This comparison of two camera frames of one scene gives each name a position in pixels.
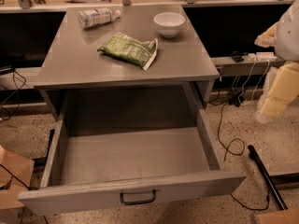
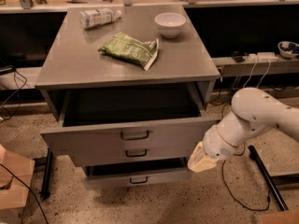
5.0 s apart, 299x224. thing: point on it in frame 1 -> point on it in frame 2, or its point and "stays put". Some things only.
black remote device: (237, 57) stays put
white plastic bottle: (92, 18) stays put
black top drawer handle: (137, 202) -> (135, 138)
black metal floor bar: (267, 176) stays put
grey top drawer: (108, 167) -> (129, 119)
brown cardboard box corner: (290, 217) stays put
